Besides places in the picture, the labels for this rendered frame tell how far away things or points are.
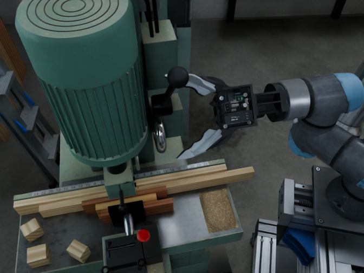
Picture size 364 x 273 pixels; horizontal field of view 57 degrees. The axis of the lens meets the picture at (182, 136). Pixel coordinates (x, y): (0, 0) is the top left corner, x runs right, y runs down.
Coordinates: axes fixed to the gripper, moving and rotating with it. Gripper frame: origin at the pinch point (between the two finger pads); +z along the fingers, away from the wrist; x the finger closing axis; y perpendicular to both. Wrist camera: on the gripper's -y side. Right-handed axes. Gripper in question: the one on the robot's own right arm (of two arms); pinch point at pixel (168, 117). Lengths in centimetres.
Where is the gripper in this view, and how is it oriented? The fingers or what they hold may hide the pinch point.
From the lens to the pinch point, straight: 61.1
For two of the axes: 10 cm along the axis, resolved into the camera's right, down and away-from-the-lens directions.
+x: 1.4, 9.9, 0.4
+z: -9.8, 1.5, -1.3
